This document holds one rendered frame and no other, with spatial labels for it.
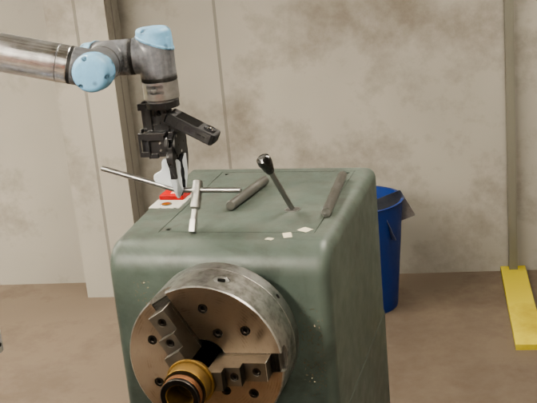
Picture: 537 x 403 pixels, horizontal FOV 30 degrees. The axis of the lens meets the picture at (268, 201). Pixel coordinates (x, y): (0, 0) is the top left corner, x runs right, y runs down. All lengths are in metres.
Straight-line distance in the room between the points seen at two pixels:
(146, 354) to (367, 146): 3.11
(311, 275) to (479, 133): 3.03
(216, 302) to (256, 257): 0.17
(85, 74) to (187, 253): 0.42
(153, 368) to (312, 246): 0.40
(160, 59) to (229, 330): 0.57
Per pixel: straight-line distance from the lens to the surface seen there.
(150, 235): 2.16
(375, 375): 2.54
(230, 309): 1.90
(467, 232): 5.10
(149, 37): 2.07
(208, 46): 4.97
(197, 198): 2.14
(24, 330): 5.04
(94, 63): 1.95
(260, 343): 1.91
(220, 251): 2.06
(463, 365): 4.24
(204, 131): 2.08
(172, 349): 1.90
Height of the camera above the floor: 1.94
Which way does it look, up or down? 17 degrees down
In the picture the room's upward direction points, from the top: 5 degrees counter-clockwise
